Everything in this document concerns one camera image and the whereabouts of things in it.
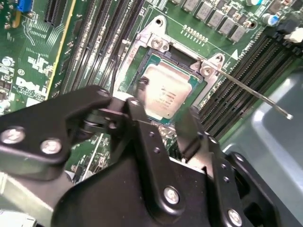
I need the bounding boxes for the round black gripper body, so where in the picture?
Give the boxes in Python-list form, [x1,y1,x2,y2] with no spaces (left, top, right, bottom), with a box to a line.
[53,158,221,227]

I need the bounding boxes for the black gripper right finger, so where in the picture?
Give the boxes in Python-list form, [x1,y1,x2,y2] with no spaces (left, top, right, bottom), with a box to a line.
[177,106,281,227]

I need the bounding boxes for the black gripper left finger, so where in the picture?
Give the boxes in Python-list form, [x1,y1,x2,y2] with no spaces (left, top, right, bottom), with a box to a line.
[0,79,187,213]

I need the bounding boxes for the silver CPU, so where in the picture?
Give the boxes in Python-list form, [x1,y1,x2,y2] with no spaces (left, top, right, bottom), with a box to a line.
[139,53,205,125]

